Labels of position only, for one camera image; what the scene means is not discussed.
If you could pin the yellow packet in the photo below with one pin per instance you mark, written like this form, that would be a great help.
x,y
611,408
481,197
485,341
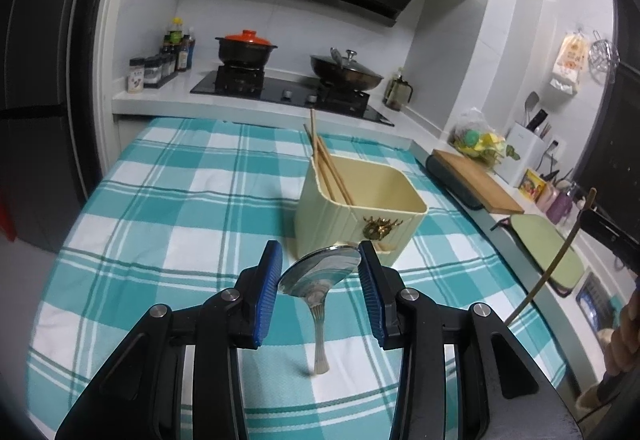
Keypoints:
x,y
532,185

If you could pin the glass french press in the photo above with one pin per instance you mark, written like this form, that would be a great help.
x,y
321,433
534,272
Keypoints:
x,y
396,92

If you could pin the black pot with orange lid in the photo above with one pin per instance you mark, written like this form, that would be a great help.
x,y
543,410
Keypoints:
x,y
245,47

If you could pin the pink cup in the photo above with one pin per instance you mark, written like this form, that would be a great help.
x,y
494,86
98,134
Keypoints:
x,y
557,205

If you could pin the row of spice jars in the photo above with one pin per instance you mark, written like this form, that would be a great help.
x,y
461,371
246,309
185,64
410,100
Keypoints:
x,y
147,72

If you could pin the white knife holder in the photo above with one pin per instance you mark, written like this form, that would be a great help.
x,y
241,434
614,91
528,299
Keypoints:
x,y
525,149

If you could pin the hanging printed bag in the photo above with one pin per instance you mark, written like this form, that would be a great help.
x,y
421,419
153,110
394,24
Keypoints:
x,y
570,62

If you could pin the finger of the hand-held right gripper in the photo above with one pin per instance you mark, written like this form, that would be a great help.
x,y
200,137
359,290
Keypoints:
x,y
612,235

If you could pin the dark dish mat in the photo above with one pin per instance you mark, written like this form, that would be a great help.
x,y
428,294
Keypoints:
x,y
450,182

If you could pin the wooden cutting board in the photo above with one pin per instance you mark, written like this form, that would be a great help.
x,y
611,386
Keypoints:
x,y
480,182

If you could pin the white wall socket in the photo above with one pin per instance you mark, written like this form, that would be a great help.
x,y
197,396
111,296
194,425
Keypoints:
x,y
556,149

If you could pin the cream ribbed utensil holder box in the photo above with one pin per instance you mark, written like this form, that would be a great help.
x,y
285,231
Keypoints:
x,y
325,230

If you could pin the black gas stove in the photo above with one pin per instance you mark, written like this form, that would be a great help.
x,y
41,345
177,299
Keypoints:
x,y
280,89

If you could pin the dark sauce bottle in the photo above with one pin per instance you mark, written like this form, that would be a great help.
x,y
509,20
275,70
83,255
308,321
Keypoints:
x,y
183,57

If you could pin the teal plaid tablecloth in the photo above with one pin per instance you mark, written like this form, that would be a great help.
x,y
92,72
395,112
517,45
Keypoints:
x,y
150,230

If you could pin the dark refrigerator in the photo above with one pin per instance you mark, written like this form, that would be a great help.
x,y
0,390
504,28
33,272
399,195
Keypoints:
x,y
35,69

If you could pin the person's right hand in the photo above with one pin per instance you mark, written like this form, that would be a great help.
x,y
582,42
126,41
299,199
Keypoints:
x,y
625,335

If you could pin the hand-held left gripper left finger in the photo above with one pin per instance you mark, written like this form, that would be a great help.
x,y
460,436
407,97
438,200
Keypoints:
x,y
267,290

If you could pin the green mat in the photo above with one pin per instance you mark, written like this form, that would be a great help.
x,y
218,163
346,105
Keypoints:
x,y
542,245

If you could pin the metal spoon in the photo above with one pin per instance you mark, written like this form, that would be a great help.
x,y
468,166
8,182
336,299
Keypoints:
x,y
320,270

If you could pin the hanging metal rack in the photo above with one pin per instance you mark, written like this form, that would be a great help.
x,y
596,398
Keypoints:
x,y
602,57

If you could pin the red object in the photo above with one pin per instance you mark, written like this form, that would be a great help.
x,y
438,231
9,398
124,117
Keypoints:
x,y
7,220

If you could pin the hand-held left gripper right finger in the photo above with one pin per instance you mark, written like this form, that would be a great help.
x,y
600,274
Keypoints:
x,y
372,290

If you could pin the dark wok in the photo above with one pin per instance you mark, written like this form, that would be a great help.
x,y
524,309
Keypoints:
x,y
345,72

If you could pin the plastic bag with sponges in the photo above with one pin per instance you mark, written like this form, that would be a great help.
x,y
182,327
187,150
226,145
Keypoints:
x,y
475,139

